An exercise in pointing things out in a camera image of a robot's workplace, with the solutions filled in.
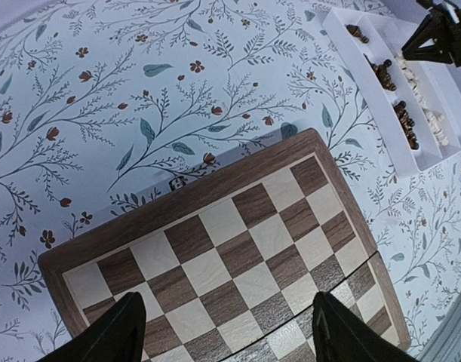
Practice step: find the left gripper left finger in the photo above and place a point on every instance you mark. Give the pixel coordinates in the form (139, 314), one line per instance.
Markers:
(115, 336)

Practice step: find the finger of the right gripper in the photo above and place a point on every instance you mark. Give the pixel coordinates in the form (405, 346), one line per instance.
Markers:
(434, 39)

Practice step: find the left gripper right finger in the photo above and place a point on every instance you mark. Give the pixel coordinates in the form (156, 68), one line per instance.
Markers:
(339, 335)

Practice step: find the wooden chess board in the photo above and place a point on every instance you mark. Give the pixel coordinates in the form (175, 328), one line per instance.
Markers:
(228, 266)

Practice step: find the pile of dark chess pieces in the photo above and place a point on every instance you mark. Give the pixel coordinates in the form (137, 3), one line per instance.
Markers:
(381, 71)

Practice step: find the pile of light chess pieces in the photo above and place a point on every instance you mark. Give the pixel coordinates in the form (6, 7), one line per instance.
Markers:
(435, 119)

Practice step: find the white plastic tray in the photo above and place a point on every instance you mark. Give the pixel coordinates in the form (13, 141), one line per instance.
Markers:
(387, 35)

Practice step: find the floral patterned table mat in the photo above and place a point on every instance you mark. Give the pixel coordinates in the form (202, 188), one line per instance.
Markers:
(102, 103)

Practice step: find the front aluminium rail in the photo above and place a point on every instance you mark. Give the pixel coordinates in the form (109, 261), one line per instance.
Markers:
(445, 343)

